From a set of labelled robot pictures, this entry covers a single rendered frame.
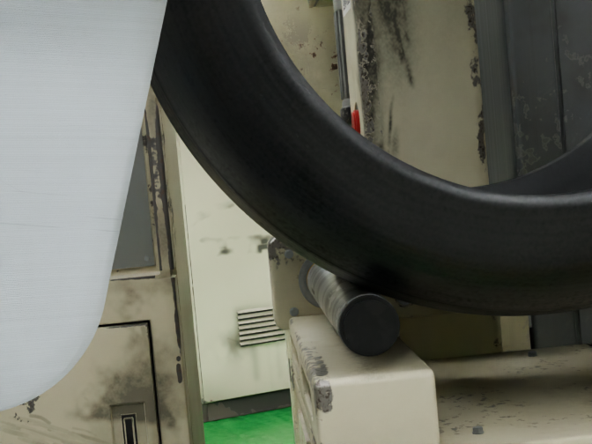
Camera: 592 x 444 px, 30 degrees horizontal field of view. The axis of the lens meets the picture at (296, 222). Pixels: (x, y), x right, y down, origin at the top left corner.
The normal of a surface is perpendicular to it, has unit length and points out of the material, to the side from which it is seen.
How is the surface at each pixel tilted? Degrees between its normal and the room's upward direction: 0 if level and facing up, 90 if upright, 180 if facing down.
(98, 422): 90
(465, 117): 90
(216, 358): 90
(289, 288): 90
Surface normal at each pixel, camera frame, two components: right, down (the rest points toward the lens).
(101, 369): 0.06, 0.05
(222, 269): 0.39, 0.01
